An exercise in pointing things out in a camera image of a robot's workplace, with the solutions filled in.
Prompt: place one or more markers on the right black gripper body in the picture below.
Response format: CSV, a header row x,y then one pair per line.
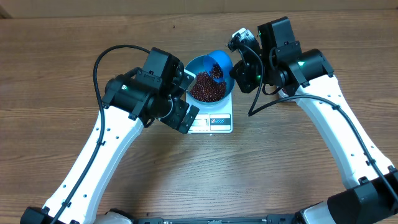
x,y
249,81

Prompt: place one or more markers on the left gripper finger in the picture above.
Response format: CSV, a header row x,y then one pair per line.
x,y
187,84
188,120

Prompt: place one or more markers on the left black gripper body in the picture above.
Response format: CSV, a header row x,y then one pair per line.
x,y
173,112

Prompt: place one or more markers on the blue plastic scoop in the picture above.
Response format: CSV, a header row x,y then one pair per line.
x,y
220,60

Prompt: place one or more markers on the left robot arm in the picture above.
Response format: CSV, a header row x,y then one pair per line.
x,y
131,103

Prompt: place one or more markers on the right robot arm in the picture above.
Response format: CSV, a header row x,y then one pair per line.
x,y
369,177

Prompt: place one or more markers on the red beans in bowl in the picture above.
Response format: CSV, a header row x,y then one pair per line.
x,y
206,89

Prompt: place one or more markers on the teal bowl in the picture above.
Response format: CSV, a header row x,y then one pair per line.
x,y
196,66

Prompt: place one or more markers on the white digital kitchen scale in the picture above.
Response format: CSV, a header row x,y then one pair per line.
x,y
212,118

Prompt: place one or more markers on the red beans in scoop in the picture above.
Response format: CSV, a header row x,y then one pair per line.
x,y
216,72

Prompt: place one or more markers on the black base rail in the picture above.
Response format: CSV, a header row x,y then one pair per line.
x,y
119,216

